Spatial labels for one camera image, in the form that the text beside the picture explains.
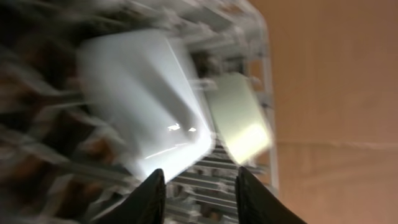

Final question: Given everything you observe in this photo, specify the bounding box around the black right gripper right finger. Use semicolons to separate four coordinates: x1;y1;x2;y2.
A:
235;167;305;224

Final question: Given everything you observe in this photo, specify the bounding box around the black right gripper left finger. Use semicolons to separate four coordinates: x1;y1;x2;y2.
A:
97;169;166;224

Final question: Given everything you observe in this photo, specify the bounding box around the mint green bowl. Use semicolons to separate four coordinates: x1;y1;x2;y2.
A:
205;73;274;165

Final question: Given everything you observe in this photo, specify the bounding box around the light blue bowl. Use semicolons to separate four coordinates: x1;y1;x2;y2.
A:
76;29;214;181

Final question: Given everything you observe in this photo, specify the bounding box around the grey dishwasher rack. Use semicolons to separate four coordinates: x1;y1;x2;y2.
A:
1;0;278;223

